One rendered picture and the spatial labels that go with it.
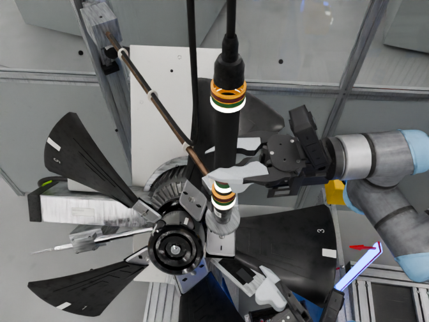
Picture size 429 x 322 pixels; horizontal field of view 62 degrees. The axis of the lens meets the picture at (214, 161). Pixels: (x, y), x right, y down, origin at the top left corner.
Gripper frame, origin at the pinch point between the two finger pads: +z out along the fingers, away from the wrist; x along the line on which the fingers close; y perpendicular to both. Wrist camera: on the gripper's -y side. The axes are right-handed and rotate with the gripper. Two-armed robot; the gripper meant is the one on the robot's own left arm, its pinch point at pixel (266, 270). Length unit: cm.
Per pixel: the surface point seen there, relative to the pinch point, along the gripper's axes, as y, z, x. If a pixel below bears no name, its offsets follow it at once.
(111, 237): 25.8, 29.3, 5.0
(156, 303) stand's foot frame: 34, 38, 107
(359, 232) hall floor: -82, 11, 127
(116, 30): -2, 69, -19
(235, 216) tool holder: 0.7, 9.9, -11.0
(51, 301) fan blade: 44, 24, 6
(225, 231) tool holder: 4.3, 8.4, -11.4
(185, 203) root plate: 7.0, 21.0, -5.8
